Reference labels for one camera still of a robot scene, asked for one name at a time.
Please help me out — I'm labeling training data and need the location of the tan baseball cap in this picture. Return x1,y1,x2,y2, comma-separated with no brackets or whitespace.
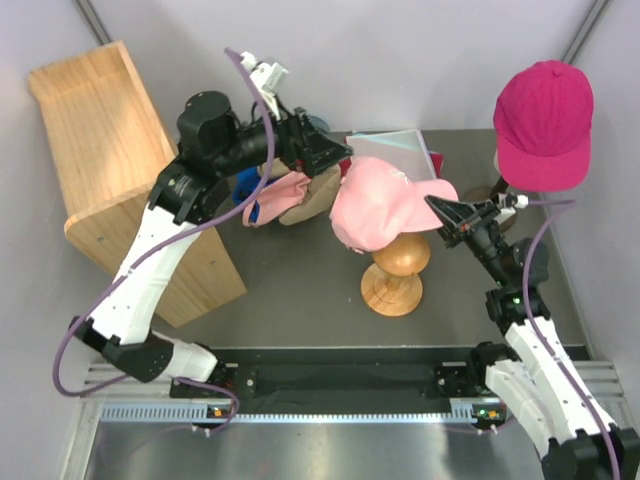
267,159,342,226

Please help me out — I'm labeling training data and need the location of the grey slotted cable duct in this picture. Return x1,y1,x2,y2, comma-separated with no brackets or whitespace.
100,402,506,424

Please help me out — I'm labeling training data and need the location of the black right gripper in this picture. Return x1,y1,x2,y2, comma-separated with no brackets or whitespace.
423,197,511,287

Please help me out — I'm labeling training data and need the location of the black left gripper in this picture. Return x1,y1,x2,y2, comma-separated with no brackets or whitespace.
212,91,351,178

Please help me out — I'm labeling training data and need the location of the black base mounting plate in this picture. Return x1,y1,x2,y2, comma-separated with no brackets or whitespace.
168,346,526,401

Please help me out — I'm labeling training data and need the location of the blue baseball cap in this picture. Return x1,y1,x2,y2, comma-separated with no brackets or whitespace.
232,167,261,225

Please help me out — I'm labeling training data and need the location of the translucent zip document pouch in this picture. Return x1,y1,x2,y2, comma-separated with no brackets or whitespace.
346,130,439,182

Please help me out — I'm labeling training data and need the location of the wooden shelf box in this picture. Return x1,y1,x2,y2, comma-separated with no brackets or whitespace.
26,41,248,330

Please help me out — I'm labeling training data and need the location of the red booklet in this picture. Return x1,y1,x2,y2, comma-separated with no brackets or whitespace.
429,151,444,178

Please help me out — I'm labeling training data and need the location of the cream mannequin head stand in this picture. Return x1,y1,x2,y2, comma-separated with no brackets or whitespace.
462,151,517,233

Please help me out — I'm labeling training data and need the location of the light pink baseball cap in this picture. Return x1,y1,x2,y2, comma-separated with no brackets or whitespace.
329,157,458,253

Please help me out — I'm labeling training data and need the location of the salmon pink baseball cap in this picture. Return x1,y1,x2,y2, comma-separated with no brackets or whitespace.
242,172,311,227

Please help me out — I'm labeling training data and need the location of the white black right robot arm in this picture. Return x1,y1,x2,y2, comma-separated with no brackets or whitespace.
425,194,639,479

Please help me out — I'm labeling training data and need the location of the teal plastic container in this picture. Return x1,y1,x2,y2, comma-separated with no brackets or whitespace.
308,115,330,133

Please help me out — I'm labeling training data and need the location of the round wooden hat stand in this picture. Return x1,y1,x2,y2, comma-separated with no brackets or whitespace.
360,233,431,317

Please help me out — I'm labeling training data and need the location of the magenta baseball cap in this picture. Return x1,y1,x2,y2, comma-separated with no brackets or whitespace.
493,60,595,193

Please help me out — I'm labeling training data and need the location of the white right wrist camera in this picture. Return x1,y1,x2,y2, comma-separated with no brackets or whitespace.
496,193,529,224

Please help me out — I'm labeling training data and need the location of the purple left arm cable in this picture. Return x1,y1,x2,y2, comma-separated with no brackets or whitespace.
52,46,277,436

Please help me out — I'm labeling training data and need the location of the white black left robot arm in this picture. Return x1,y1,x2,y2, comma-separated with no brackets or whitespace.
69,91,352,397

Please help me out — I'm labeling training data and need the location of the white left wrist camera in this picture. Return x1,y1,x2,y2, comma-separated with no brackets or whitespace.
240,51,289,111

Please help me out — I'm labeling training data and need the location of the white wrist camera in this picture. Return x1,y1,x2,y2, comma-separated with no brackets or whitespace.
240,51,289,111
496,193,529,224

